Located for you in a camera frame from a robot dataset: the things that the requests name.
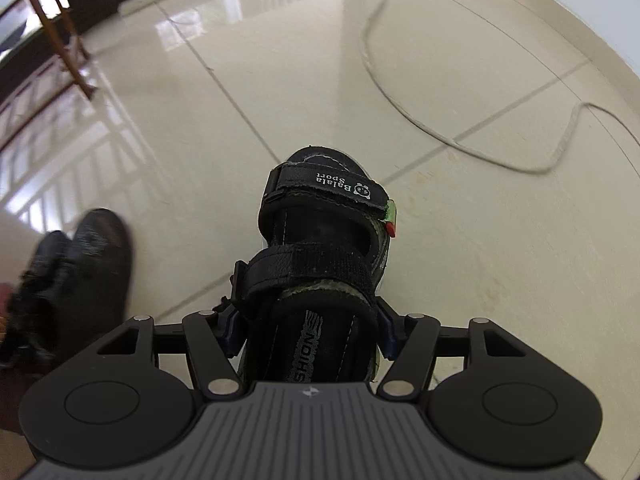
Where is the black Balala sport sandal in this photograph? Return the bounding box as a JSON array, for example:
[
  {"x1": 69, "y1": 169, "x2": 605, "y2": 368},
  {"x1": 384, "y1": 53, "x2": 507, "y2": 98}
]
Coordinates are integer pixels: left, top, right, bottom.
[{"x1": 233, "y1": 146, "x2": 397, "y2": 384}]

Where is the brown wooden shoe rack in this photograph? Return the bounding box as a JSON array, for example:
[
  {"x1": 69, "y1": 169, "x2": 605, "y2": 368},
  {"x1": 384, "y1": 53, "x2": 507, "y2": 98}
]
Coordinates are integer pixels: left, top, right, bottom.
[{"x1": 28, "y1": 0, "x2": 96, "y2": 101}]

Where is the grey cable on floor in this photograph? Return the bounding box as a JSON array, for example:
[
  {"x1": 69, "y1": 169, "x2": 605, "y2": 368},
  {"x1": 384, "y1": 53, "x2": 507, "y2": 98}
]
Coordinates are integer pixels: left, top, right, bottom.
[{"x1": 278, "y1": 0, "x2": 640, "y2": 175}]

